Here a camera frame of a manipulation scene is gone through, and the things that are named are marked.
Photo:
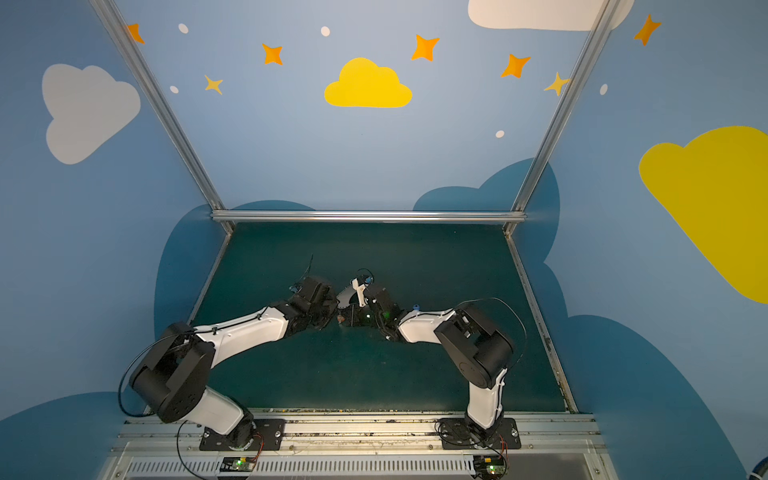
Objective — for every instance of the controller board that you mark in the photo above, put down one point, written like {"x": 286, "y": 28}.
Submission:
{"x": 488, "y": 467}
{"x": 242, "y": 464}

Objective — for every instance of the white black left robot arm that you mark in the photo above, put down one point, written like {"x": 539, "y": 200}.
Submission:
{"x": 172, "y": 376}

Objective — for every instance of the grey oval keyring plate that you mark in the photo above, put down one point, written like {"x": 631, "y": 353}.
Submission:
{"x": 348, "y": 297}

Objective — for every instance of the aluminium frame right post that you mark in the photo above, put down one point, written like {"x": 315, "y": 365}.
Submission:
{"x": 580, "y": 74}

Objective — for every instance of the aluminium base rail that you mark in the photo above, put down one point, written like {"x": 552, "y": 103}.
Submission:
{"x": 363, "y": 445}

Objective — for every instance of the aluminium frame post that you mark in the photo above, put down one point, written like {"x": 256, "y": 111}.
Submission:
{"x": 580, "y": 74}
{"x": 112, "y": 20}

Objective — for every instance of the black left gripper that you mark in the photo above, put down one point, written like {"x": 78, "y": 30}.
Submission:
{"x": 327, "y": 306}

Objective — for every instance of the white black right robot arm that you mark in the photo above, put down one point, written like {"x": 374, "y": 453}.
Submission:
{"x": 476, "y": 346}

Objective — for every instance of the left controller board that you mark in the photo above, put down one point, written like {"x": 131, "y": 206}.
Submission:
{"x": 242, "y": 464}

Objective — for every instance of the right controller board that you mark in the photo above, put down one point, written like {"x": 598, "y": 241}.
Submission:
{"x": 488, "y": 467}

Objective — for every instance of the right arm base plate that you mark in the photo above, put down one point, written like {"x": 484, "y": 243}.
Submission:
{"x": 461, "y": 433}

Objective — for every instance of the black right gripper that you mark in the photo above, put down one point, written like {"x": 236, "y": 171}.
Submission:
{"x": 360, "y": 310}

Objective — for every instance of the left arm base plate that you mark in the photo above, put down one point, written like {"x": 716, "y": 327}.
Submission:
{"x": 270, "y": 433}

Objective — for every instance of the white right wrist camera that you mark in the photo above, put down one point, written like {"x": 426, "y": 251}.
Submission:
{"x": 359, "y": 285}

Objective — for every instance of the aluminium frame left post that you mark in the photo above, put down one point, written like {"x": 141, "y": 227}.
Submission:
{"x": 112, "y": 20}

